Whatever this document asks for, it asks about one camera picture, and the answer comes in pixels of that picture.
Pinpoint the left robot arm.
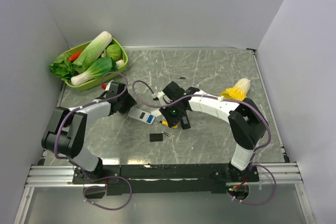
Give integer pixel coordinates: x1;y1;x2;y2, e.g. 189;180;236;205
41;81;136;183

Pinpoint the green plastic basket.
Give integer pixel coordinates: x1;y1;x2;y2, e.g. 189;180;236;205
64;38;129;91

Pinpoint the white red remote control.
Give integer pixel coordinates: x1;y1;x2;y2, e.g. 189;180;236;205
128;108;155;125

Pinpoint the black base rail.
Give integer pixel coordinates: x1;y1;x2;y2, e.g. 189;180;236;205
72;162;259;196

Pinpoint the red chili pepper toy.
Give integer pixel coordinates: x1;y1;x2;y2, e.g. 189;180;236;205
69;51;82;62

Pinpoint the round green cabbage toy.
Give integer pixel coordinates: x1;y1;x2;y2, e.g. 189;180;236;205
106;44;122;61

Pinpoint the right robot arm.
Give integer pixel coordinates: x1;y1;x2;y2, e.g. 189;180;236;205
156;81;269;181

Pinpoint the bok choy toy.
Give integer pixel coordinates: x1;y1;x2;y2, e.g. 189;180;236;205
71;57;118;86

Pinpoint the black battery cover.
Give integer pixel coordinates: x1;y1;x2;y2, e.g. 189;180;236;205
149;133;163;142

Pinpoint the white battery cover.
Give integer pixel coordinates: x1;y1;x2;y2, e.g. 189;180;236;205
151;109;162;117

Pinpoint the yellow white cabbage toy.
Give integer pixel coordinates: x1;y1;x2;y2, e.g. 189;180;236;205
219;78;250;101

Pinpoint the green lettuce toy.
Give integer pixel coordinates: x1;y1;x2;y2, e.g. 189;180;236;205
49;53;78;80

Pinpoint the black remote control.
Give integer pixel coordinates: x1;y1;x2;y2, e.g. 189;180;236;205
180;112;191;130

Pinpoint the napa cabbage toy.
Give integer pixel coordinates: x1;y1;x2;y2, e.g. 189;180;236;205
73;31;112;68

